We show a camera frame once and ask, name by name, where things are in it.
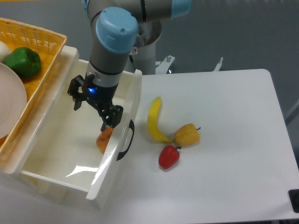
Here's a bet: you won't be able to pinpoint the white round plate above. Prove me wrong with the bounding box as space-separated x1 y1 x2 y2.
0 64 27 138

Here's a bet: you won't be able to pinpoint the open white upper drawer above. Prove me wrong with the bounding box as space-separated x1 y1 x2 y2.
21 60 142 205

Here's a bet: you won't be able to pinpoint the green toy bell pepper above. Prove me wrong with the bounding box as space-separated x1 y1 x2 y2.
3 47 41 78

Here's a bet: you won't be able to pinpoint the black object at table edge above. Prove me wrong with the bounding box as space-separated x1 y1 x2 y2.
288 189 299 213

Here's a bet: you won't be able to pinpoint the white round vegetable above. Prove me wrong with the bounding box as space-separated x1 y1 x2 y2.
0 41 12 63

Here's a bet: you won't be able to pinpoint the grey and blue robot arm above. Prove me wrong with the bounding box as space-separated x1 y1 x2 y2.
67 0 192 128

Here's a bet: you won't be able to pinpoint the yellow toy banana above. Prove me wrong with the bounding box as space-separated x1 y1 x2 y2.
147 97 173 143

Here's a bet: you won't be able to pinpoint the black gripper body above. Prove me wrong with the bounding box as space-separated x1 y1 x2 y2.
82 71 120 110

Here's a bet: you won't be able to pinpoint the red toy bell pepper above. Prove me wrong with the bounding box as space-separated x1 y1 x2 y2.
158 145 181 169

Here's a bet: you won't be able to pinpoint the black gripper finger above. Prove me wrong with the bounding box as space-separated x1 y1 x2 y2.
67 75 87 111
97 104 123 131

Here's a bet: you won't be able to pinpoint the yellow toy bell pepper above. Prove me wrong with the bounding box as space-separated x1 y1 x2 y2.
174 123 200 147

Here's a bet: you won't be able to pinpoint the black drawer handle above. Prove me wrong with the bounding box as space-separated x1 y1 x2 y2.
117 119 135 161

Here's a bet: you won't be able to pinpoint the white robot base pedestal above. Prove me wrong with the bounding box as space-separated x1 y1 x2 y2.
124 20 162 75

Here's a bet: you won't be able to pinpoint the yellow woven plastic basket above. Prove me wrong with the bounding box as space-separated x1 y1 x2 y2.
0 18 67 156

